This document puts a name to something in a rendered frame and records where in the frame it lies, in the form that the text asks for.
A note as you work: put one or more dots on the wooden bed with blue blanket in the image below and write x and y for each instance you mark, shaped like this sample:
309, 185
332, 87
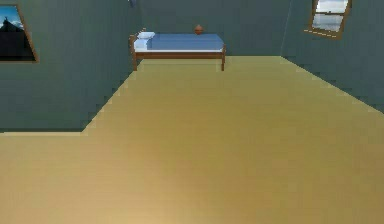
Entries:
186, 42

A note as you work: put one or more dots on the wooden framed window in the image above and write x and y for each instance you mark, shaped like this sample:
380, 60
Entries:
330, 16

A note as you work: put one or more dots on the orange ball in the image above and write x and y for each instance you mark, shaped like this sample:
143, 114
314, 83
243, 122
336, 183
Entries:
198, 29

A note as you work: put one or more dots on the framed dark landscape picture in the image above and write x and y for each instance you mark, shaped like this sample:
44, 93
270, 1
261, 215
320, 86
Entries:
11, 36

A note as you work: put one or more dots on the white pillow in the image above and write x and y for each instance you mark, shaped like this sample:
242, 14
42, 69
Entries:
145, 35

